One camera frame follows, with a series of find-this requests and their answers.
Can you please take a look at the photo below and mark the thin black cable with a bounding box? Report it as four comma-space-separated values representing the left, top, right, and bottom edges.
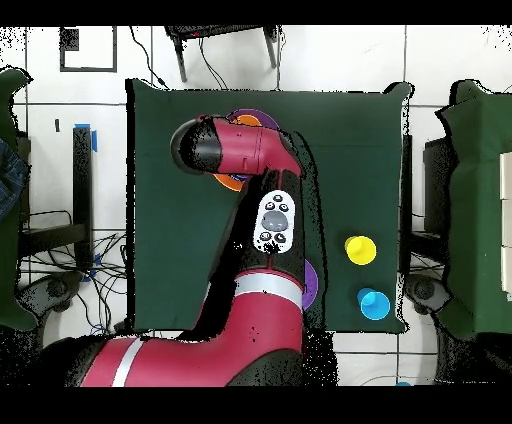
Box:
128, 25, 170, 90

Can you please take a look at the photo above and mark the dark green tablecloth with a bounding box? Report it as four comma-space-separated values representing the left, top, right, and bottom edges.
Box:
125, 78, 413, 335

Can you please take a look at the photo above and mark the blue cup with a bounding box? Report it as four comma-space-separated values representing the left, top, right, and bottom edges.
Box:
356, 287, 392, 322

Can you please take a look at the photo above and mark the large orange bowl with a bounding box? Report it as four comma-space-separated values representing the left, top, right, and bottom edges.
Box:
213, 173, 249, 193

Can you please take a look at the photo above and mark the grey square frame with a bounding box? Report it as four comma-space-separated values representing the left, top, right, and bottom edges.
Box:
59, 25, 118, 74

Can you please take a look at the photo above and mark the person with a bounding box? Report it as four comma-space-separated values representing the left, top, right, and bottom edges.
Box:
0, 137, 31, 221

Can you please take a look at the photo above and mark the dark green cloth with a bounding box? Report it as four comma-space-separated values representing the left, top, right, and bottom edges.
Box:
0, 67, 39, 331
433, 79, 512, 341

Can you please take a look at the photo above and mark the black metal stand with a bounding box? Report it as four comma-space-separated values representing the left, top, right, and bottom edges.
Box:
164, 25, 281, 83

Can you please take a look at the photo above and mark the black floor base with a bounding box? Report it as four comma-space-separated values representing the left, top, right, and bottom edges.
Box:
403, 273, 453, 317
17, 271, 83, 313

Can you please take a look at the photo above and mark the yellow cup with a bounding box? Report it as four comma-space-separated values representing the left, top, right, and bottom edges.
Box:
344, 235, 378, 266

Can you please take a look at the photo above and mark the blue tape strip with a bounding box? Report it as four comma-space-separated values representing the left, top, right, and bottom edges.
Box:
73, 123, 98, 153

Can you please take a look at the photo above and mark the purple bowl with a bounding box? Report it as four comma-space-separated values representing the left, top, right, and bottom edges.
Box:
301, 258, 320, 311
225, 108, 280, 131

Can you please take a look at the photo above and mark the orange cup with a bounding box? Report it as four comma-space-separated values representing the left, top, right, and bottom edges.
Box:
231, 114, 263, 128

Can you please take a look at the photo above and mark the black table frame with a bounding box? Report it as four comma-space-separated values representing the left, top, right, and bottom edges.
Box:
19, 126, 94, 269
422, 137, 457, 241

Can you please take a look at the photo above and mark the bundle of cables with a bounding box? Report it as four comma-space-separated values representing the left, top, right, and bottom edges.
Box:
19, 231, 129, 337

